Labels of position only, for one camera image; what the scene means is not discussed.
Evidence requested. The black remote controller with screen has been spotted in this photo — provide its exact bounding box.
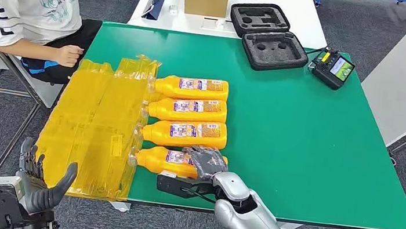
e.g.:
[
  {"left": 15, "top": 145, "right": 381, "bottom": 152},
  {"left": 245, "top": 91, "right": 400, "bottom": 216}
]
[{"left": 306, "top": 44, "right": 358, "bottom": 93}]

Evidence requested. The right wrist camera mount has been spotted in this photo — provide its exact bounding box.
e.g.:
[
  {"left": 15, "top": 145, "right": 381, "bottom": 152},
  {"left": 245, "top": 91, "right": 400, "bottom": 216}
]
[{"left": 154, "top": 170, "right": 221, "bottom": 204}]

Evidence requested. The open black foam case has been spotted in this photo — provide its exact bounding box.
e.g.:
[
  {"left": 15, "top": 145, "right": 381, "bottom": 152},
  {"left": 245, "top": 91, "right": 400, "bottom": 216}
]
[{"left": 223, "top": 0, "right": 315, "bottom": 78}]

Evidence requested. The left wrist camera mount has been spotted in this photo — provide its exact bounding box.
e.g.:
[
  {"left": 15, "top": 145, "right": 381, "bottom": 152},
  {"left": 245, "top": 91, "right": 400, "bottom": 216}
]
[{"left": 0, "top": 175, "right": 28, "bottom": 229}]

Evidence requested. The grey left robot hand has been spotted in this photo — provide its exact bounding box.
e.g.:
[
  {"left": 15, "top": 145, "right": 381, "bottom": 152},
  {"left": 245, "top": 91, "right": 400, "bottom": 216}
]
[{"left": 12, "top": 136, "right": 81, "bottom": 220}]

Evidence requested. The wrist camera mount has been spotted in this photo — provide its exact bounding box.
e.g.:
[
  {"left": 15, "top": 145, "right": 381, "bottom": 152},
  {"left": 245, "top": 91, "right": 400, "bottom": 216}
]
[
  {"left": 154, "top": 170, "right": 221, "bottom": 204},
  {"left": 0, "top": 175, "right": 28, "bottom": 229}
]

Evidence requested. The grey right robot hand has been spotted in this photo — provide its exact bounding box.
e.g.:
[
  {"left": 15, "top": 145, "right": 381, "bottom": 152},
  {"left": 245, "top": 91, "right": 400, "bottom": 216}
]
[{"left": 180, "top": 144, "right": 231, "bottom": 183}]

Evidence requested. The black controller cable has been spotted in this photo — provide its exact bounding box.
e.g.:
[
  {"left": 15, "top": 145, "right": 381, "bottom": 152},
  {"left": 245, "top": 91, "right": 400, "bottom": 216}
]
[{"left": 305, "top": 44, "right": 328, "bottom": 58}]

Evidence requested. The green topped work table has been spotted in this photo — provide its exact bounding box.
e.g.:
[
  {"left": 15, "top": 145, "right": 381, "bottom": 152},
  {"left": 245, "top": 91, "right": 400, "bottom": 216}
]
[{"left": 64, "top": 18, "right": 406, "bottom": 229}]

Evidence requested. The orange detergent bottle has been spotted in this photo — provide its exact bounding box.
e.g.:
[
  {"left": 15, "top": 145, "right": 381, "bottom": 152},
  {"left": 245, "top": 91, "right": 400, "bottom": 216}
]
[
  {"left": 126, "top": 143, "right": 230, "bottom": 183},
  {"left": 146, "top": 71, "right": 230, "bottom": 106},
  {"left": 135, "top": 112, "right": 230, "bottom": 154},
  {"left": 140, "top": 90, "right": 229, "bottom": 129}
]

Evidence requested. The yellow plastic wrapped sheet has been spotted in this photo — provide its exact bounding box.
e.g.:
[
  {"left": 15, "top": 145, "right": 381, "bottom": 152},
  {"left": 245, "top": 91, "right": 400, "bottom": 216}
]
[{"left": 29, "top": 43, "right": 162, "bottom": 205}]

